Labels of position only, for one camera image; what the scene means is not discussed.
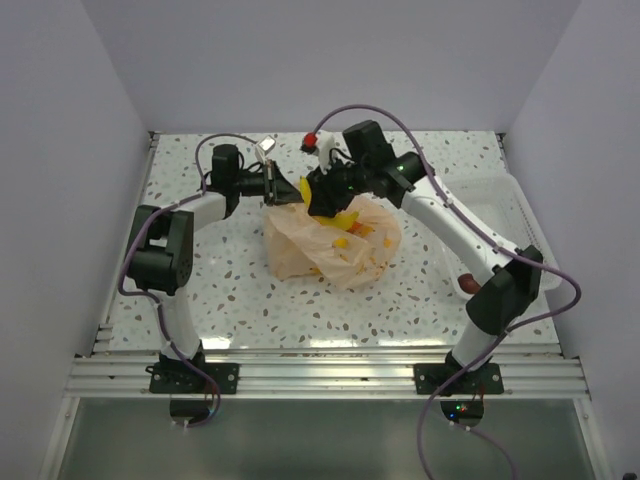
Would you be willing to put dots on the white plastic tray basket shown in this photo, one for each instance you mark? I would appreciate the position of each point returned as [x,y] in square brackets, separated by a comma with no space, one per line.
[500,203]

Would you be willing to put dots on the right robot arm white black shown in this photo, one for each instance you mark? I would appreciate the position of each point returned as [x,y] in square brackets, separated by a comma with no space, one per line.
[508,276]

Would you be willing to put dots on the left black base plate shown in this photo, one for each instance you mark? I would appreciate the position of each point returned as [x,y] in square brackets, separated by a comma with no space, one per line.
[179,379]

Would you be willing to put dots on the orange translucent plastic bag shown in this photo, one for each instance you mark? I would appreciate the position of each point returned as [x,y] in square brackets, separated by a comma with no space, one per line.
[298,245]

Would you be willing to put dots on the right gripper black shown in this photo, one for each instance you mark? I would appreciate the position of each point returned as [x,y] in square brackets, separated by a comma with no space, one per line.
[326,198]

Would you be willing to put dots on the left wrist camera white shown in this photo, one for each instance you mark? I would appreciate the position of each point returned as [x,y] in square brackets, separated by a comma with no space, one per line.
[263,148]

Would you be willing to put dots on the fake yellow banana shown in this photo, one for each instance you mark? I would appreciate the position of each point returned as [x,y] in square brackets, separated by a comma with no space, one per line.
[342,221]

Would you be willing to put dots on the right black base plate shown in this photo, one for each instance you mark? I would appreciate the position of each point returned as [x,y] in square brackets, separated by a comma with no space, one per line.
[434,377]

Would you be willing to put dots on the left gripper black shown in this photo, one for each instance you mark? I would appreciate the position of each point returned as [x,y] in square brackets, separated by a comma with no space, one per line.
[279,191]

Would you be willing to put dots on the aluminium rail frame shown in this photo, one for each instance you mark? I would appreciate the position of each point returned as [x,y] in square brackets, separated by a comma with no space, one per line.
[305,339]

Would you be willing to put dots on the fake dark purple plum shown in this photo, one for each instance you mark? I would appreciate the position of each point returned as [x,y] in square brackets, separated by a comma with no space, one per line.
[468,284]

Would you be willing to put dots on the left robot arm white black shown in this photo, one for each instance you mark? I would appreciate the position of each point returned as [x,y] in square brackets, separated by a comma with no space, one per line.
[160,251]

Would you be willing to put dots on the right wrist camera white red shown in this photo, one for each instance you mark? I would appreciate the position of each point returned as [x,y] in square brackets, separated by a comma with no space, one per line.
[320,144]

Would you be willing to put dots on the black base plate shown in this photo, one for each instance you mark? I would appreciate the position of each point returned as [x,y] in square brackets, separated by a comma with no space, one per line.
[434,377]
[179,379]

